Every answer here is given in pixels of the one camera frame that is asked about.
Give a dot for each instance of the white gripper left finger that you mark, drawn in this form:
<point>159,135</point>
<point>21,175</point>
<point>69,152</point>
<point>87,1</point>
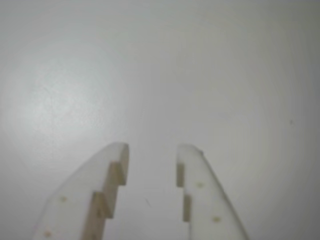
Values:
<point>82,195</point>

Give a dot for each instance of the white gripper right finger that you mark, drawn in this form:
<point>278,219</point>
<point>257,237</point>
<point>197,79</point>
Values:
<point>207,200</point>

